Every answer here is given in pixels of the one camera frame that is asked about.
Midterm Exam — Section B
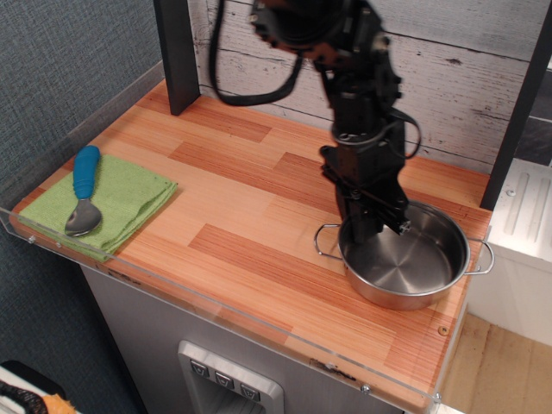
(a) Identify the dark vertical post left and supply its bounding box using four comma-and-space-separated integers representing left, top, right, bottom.
153, 0, 200, 116

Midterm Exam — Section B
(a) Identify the green folded cloth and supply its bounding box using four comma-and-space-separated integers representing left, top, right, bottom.
20, 155, 178, 262

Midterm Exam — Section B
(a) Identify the grey cabinet with dispenser panel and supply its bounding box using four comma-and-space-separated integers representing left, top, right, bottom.
83, 267, 399, 413

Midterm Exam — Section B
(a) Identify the blue handled metal spoon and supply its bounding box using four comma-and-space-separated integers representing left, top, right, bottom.
65, 146, 103, 237

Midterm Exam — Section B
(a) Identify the dark vertical post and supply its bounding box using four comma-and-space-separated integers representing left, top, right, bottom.
153, 0, 200, 116
480, 4, 551, 211

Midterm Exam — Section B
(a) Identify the white ribbed appliance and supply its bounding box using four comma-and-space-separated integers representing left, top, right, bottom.
467, 159, 551, 345

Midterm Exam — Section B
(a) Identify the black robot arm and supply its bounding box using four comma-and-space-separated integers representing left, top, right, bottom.
252, 1, 411, 243

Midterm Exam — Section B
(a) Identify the clear acrylic table guard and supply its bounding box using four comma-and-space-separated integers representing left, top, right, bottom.
1, 85, 471, 413

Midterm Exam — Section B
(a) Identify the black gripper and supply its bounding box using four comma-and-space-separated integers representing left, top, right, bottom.
320, 120, 411, 244

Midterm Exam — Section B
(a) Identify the black braided cable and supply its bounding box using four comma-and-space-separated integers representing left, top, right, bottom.
208, 0, 304, 107

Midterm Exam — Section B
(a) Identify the stainless steel pot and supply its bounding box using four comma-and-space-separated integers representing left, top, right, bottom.
314, 201, 495, 311

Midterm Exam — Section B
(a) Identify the orange fuzzy object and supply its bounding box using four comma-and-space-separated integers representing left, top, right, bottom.
42, 394, 78, 414

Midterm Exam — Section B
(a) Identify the dark vertical post right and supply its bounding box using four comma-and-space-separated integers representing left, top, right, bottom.
480, 4, 551, 211

